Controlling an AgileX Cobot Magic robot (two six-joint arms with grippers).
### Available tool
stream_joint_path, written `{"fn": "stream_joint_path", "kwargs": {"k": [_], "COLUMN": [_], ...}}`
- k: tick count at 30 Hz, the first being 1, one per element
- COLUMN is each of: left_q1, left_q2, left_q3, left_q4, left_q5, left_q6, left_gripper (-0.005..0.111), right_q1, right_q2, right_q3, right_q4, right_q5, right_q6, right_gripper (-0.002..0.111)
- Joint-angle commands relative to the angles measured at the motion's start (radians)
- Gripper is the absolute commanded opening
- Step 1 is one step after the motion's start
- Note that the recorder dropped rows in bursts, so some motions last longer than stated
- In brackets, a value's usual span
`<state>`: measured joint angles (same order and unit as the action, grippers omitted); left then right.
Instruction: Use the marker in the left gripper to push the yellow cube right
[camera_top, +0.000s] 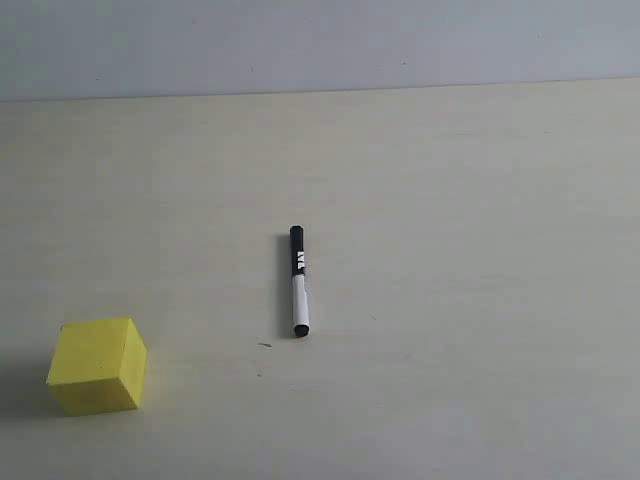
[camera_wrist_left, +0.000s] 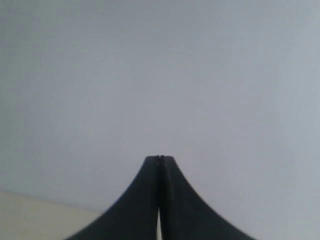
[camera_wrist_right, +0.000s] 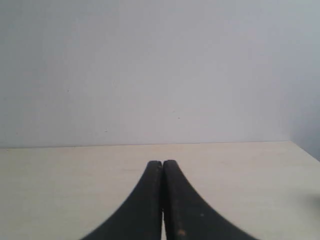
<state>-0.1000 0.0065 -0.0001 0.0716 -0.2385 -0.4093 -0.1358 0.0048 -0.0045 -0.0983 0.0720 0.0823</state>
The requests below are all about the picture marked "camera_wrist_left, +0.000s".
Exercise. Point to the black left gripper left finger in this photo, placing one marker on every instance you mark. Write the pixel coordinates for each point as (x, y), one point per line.
(134, 215)

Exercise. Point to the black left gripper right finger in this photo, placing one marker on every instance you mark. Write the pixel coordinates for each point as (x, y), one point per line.
(184, 215)

